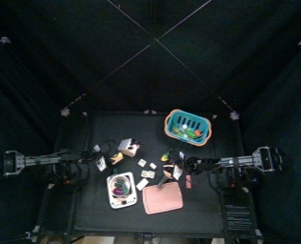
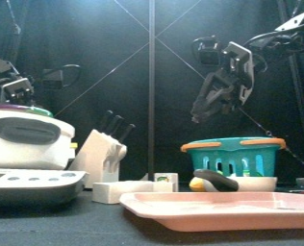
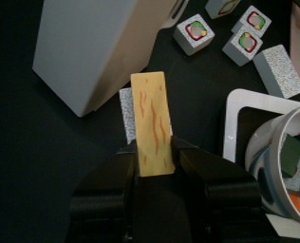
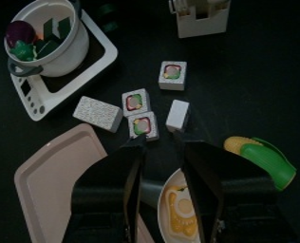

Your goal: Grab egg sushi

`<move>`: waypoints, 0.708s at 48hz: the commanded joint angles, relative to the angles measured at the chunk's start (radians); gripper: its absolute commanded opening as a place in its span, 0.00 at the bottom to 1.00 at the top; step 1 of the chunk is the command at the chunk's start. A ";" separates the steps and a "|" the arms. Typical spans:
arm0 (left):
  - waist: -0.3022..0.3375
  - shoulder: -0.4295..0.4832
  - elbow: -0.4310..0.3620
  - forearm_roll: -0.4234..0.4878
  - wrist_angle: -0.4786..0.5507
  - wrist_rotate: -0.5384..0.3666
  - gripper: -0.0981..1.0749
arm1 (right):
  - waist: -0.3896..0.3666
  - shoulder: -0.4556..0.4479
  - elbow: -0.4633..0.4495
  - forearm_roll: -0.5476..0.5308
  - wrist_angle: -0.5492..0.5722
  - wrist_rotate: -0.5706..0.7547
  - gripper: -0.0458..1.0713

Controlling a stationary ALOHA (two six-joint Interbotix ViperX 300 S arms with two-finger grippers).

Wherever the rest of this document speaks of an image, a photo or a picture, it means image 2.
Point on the small white printed cube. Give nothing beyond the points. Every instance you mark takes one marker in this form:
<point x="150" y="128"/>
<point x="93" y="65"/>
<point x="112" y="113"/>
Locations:
<point x="166" y="181"/>

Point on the yellow egg sushi toy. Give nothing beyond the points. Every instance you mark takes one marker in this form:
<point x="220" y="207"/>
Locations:
<point x="73" y="146"/>

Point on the yellow black toy penguin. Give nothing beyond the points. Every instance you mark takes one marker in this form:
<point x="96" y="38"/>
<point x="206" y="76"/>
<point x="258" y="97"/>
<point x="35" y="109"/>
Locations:
<point x="215" y="179"/>

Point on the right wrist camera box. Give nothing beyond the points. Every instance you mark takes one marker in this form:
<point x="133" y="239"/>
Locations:
<point x="208" y="54"/>

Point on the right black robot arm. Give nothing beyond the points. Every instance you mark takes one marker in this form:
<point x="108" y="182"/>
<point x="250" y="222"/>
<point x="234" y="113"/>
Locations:
<point x="295" y="24"/>

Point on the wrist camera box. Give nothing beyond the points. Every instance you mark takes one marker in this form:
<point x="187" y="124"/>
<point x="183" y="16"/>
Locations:
<point x="208" y="54"/>
<point x="52" y="79"/>

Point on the white round bowl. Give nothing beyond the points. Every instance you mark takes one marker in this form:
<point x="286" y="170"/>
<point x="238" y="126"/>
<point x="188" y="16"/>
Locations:
<point x="255" y="184"/>

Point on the yellow green toy vegetable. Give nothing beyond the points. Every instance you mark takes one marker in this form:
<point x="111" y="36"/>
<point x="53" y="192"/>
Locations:
<point x="195" y="185"/>

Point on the white toy knife block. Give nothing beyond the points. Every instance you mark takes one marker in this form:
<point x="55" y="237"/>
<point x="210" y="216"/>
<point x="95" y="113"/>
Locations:
<point x="99" y="157"/>

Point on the white rice block toy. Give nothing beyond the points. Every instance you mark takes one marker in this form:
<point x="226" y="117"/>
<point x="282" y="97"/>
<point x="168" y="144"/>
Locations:
<point x="120" y="191"/>

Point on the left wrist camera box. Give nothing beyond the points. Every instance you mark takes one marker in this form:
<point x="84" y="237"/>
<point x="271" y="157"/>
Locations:
<point x="52" y="79"/>

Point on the vertical metal frame pole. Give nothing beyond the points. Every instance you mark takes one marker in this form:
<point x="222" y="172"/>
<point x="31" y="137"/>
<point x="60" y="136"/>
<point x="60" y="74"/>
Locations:
<point x="151" y="89"/>

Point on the teal basket orange rim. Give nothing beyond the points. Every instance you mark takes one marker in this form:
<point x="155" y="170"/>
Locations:
<point x="232" y="153"/>

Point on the pink plastic tray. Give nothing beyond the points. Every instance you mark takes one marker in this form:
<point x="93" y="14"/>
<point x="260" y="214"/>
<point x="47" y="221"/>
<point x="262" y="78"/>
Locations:
<point x="227" y="209"/>

